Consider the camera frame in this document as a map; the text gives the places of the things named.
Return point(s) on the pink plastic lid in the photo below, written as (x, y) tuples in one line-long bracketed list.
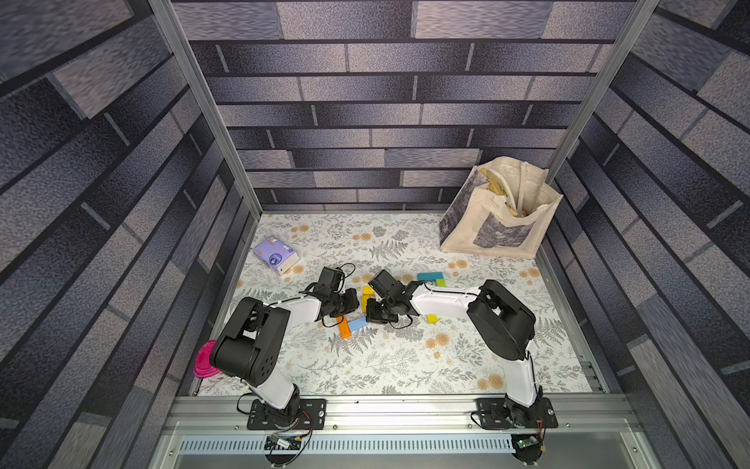
[(203, 367)]

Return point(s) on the purple card box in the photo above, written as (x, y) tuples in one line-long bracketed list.
[(276, 254)]

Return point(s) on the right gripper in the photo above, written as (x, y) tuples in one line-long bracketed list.
[(378, 308)]

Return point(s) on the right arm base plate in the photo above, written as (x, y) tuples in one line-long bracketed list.
[(504, 414)]

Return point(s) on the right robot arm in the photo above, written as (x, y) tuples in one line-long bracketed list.
[(505, 324)]

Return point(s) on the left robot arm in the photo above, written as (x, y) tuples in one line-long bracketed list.
[(248, 347)]

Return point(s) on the right circuit board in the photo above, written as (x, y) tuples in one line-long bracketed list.
[(526, 443)]

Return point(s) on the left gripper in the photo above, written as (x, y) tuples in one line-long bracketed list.
[(353, 301)]

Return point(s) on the light blue block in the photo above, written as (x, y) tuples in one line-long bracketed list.
[(357, 324)]

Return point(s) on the aluminium front rail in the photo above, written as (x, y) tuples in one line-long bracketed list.
[(433, 431)]

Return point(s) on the small yellow block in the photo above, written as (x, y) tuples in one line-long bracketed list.
[(367, 294)]

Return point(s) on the orange block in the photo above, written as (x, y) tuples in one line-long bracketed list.
[(344, 328)]

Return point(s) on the canvas tote bag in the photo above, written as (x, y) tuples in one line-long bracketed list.
[(504, 209)]

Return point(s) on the left circuit board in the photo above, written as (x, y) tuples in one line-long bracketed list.
[(276, 442)]

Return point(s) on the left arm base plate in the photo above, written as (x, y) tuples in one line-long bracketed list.
[(302, 414)]

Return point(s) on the circuit board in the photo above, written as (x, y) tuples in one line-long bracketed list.
[(276, 442), (526, 443)]

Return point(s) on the teal block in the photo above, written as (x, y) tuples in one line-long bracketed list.
[(430, 277)]

